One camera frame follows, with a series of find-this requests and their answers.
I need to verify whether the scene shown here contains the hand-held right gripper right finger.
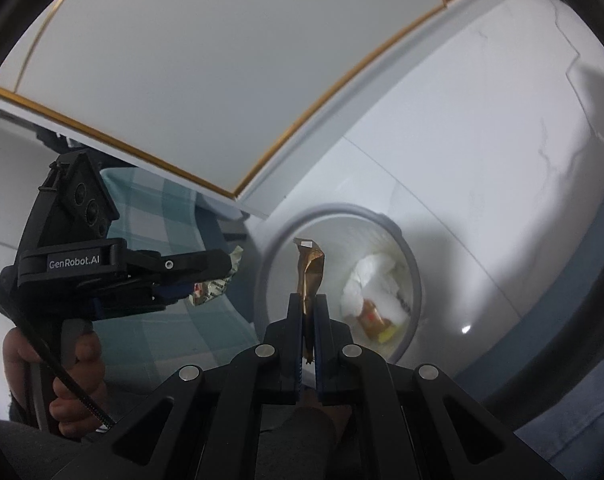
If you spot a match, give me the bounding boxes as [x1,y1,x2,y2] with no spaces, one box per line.
[312,294,567,480]

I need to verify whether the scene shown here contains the person's left hand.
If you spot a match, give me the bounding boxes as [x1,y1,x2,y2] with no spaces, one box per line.
[3,327,107,438]

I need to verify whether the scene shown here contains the brown foil wrapper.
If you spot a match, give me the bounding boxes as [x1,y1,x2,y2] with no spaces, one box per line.
[293,236,327,366]

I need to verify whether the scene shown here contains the white round trash bin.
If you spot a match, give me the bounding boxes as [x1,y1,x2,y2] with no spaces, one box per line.
[254,202,425,391]

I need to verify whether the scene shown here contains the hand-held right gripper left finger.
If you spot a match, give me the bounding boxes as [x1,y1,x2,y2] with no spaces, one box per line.
[47,294,303,480]

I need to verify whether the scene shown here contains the checked teal tablecloth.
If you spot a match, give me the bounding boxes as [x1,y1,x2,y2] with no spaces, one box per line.
[92,166,257,396]

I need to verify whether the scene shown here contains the blue cloth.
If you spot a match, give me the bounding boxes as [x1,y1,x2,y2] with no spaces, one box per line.
[512,350,604,480]

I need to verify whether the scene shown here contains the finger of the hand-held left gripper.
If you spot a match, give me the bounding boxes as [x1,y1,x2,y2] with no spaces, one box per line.
[94,282,195,322]
[127,247,233,286]

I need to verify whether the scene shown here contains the white cabinet with gold trim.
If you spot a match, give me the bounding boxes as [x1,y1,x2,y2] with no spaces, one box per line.
[0,0,527,201]

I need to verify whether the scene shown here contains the foil snack bag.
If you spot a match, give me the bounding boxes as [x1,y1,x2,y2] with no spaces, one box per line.
[188,245,246,307]

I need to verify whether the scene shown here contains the white tissue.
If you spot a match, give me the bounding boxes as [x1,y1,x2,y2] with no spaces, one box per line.
[341,254,407,321]

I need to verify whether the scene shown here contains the orange brown wrapper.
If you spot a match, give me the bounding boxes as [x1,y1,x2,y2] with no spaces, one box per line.
[358,299,390,336]

